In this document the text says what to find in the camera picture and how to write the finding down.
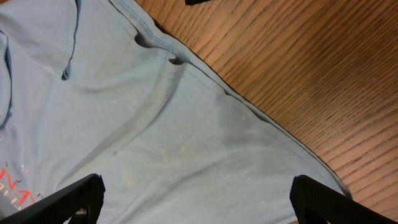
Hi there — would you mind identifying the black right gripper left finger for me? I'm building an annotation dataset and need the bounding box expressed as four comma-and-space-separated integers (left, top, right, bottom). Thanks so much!
1, 174, 106, 224

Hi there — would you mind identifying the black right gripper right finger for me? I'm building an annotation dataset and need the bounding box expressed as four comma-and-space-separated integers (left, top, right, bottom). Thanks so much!
290, 175, 397, 224

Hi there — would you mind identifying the light blue printed t-shirt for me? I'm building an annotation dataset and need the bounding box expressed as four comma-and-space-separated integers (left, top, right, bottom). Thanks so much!
1, 0, 349, 223

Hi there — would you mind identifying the black garment at right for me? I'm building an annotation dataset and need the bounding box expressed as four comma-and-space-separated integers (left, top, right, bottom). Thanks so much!
185, 0, 211, 6

